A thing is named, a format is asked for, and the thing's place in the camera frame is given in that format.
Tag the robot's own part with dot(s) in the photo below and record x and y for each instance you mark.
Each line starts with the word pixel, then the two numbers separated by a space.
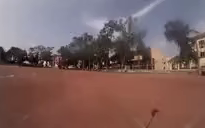
pixel 152 115

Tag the pale kerb strip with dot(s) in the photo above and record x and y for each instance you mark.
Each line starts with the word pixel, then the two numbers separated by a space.
pixel 5 76

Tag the beige building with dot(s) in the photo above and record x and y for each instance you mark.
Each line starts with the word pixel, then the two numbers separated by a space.
pixel 158 60

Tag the red track ground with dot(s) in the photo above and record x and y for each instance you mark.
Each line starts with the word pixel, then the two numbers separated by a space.
pixel 90 100

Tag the dark single tree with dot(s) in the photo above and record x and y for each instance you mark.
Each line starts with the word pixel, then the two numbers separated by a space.
pixel 178 33

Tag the row of trees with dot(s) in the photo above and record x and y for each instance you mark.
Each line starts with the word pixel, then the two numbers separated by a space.
pixel 90 50

